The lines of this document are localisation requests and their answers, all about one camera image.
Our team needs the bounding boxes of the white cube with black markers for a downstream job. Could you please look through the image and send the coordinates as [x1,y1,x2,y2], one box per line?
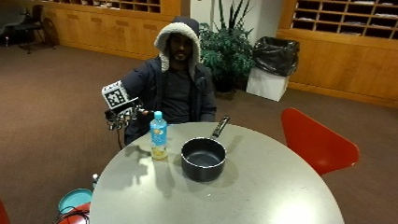
[101,79,140,110]

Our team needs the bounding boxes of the blue capped plastic bottle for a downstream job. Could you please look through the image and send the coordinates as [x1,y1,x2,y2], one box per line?
[149,110,169,161]

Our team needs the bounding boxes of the the person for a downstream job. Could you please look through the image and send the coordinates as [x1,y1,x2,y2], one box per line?
[120,16,218,146]

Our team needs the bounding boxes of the teal round lid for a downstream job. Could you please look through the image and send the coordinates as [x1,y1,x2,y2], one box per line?
[57,188,94,215]

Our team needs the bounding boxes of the wooden cabinet with shelves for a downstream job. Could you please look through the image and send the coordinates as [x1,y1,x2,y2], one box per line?
[40,0,182,61]

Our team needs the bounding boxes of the green potted plant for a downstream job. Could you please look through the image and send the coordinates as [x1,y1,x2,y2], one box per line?
[198,0,255,93]

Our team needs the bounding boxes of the black chair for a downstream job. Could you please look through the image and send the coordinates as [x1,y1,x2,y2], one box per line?
[5,4,57,55]

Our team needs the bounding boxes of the white bin with black bag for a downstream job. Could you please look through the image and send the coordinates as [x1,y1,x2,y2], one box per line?
[245,35,301,103]

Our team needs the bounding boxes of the wooden pigeonhole cabinet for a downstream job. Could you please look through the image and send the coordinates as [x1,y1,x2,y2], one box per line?
[275,0,398,109]

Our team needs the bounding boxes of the black saucepan with handle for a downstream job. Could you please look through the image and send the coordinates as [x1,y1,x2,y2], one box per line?
[180,116,232,183]

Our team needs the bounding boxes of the black cable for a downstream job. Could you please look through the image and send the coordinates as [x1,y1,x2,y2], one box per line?
[53,205,90,224]

